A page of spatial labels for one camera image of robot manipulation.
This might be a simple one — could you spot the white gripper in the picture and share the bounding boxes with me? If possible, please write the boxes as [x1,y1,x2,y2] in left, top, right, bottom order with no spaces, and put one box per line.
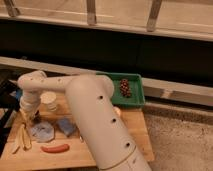
[20,91,41,126]

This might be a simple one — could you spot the small dark metal cup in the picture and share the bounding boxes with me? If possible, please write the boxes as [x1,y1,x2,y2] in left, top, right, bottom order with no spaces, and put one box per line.
[32,113,41,124]

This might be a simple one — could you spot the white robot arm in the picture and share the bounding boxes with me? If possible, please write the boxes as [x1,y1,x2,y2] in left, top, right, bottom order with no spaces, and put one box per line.
[18,71,152,171]

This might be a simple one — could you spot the white stacked cups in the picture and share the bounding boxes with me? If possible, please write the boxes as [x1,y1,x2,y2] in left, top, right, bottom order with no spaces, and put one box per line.
[41,91,57,111]

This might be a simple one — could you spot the green plastic tray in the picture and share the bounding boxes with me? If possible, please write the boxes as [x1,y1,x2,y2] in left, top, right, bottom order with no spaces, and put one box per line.
[99,72,145,108]

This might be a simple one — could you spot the banana peel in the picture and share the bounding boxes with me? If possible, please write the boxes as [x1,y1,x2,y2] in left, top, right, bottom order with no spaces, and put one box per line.
[12,123,32,154]

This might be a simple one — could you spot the light blue cloth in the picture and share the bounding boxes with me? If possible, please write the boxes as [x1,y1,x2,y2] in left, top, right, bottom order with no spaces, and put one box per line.
[30,121,54,143]

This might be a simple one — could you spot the wooden cutting board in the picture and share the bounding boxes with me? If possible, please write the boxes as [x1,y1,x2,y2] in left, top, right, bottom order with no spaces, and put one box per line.
[0,93,154,171]

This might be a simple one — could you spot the black chair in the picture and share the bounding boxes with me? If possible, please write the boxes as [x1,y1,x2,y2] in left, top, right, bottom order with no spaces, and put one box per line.
[0,69,20,156]

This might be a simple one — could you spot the red sausage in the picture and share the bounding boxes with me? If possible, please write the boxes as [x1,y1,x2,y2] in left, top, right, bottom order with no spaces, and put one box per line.
[40,144,70,153]

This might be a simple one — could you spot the yellow round fruit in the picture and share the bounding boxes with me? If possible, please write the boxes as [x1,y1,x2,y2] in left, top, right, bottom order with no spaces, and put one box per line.
[114,106,121,117]

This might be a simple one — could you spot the dark grape bunch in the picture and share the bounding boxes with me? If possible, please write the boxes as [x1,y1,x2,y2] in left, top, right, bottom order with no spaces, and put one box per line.
[120,79,131,98]

